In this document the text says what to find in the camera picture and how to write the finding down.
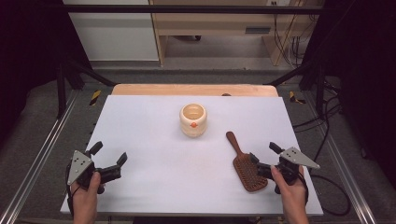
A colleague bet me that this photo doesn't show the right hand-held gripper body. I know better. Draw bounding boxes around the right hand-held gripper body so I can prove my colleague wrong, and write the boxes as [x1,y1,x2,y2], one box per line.
[255,147,321,195]

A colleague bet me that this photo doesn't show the light wooden desk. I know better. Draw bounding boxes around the light wooden desk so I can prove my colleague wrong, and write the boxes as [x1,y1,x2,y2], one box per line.
[148,0,325,67]

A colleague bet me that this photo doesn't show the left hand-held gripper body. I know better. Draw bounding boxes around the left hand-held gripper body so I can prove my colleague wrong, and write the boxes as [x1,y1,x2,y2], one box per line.
[65,149,123,195]

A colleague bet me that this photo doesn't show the light wooden table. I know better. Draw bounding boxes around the light wooden table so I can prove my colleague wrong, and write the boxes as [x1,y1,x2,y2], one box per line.
[111,83,279,97]

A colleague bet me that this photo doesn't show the black metal stand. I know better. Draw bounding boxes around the black metal stand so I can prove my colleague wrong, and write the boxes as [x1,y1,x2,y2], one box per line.
[56,58,117,119]
[263,60,329,117]

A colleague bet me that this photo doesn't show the person's left hand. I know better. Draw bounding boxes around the person's left hand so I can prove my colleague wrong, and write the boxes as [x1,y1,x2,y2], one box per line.
[70,171,106,203]

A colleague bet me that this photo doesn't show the person's right hand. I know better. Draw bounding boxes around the person's right hand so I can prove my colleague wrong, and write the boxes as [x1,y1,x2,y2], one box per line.
[269,164,310,207]

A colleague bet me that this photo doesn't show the black curtain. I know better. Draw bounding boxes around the black curtain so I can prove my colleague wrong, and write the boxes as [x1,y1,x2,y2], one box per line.
[303,0,396,183]
[0,0,93,144]

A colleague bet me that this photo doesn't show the white cabinet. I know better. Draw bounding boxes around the white cabinet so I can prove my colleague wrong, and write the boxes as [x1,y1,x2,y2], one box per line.
[62,0,160,62]

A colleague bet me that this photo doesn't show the white table board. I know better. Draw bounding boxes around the white table board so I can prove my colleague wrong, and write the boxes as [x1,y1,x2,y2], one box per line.
[60,94,324,217]

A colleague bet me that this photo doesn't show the yellow black hazard tape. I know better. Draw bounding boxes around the yellow black hazard tape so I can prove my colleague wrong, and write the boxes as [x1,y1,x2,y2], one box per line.
[289,91,306,105]
[89,90,103,106]

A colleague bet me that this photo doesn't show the black horizontal frame bar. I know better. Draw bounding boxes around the black horizontal frame bar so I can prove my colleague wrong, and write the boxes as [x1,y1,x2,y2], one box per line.
[61,4,326,14]

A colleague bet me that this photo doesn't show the hanging desk cables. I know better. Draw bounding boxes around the hanging desk cables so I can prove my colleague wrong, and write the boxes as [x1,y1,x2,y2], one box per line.
[272,0,321,68]

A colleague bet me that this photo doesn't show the brown wooden hairbrush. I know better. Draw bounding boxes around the brown wooden hairbrush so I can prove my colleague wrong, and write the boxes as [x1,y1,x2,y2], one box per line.
[225,131,269,193]

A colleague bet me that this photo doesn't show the black looped floor cable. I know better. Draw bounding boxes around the black looped floor cable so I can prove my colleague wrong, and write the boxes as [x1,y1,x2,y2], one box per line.
[310,173,352,217]

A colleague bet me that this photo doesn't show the grey desk label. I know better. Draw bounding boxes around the grey desk label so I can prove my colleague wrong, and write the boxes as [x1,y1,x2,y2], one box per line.
[245,26,272,35]

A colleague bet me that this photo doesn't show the black floor cable bundle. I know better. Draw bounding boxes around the black floor cable bundle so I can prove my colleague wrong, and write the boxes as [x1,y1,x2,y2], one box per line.
[291,77,344,163]

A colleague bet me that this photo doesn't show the aluminium floor rail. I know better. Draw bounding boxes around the aluminium floor rail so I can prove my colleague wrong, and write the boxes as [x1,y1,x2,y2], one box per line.
[302,89,378,224]
[0,89,80,224]

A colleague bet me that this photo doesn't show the cream ceramic cup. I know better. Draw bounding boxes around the cream ceramic cup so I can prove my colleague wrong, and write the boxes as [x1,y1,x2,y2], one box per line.
[178,103,208,138]

